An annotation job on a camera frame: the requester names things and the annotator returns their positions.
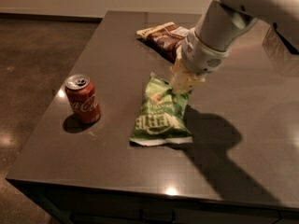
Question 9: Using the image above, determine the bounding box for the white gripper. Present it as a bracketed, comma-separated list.
[170, 28, 229, 94]

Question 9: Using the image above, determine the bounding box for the green jalapeno chip bag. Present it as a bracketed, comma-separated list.
[130, 73, 192, 147]

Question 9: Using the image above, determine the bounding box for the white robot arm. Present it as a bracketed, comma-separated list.
[170, 0, 299, 94]

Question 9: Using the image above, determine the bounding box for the brown and white chip bag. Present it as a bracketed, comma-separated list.
[136, 21, 189, 63]

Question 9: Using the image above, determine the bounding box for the red coke can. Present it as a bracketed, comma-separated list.
[64, 74, 101, 124]

